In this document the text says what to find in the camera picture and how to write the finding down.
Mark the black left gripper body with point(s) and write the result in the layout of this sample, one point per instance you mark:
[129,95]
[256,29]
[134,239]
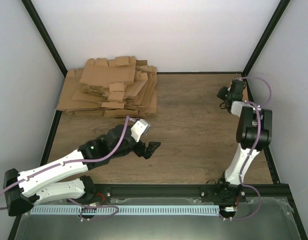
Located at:
[140,151]

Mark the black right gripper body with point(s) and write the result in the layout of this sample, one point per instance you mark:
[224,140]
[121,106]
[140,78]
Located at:
[221,96]

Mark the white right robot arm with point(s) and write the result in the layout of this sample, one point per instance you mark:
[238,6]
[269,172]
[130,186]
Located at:
[253,134]

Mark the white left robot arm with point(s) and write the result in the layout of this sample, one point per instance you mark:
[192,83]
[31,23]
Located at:
[26,189]

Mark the stack of flat cardboard boxes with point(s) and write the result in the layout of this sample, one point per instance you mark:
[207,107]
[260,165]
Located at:
[120,87]

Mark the light blue slotted strip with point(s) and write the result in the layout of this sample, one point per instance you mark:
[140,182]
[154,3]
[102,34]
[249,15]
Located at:
[130,210]

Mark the grey metal front plate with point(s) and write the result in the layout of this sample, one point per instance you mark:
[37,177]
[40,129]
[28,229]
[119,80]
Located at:
[268,218]

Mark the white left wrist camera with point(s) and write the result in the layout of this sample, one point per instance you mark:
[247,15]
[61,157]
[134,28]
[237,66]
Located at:
[139,128]

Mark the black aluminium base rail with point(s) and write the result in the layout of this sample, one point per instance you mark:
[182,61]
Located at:
[154,191]

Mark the black right frame post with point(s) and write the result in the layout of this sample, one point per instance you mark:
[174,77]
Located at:
[270,27]

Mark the black frame post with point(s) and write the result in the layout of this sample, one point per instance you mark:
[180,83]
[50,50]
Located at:
[270,27]
[36,19]

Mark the black left frame post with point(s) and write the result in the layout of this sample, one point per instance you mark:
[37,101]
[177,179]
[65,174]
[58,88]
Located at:
[36,19]

